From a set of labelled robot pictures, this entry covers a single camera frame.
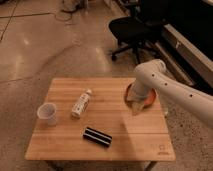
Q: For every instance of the translucent beige gripper body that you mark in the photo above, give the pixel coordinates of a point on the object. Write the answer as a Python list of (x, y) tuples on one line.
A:
[(137, 103)]

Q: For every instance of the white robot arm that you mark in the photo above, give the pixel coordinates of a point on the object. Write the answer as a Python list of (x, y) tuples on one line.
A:
[(151, 75)]

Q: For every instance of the orange bowl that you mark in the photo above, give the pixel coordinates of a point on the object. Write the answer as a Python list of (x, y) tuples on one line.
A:
[(146, 103)]

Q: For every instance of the wooden table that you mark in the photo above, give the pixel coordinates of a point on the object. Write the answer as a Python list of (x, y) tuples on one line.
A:
[(144, 137)]

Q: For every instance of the white plastic bottle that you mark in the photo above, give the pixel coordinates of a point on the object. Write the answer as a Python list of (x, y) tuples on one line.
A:
[(81, 104)]

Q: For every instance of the black office chair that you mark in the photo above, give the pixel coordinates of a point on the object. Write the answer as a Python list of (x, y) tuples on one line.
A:
[(144, 24)]

